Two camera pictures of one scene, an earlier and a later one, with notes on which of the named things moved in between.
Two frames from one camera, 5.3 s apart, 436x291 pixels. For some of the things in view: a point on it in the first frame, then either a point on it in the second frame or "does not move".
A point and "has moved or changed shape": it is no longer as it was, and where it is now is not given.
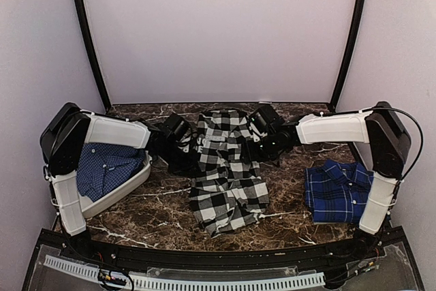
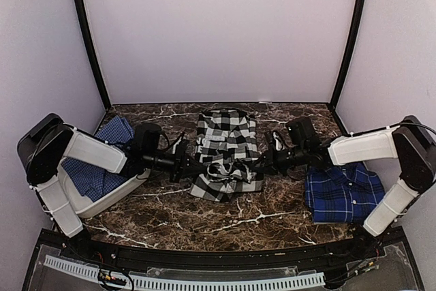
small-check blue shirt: (101, 167) does not move
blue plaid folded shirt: (336, 191) does not move
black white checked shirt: (227, 195) has moved or changed shape
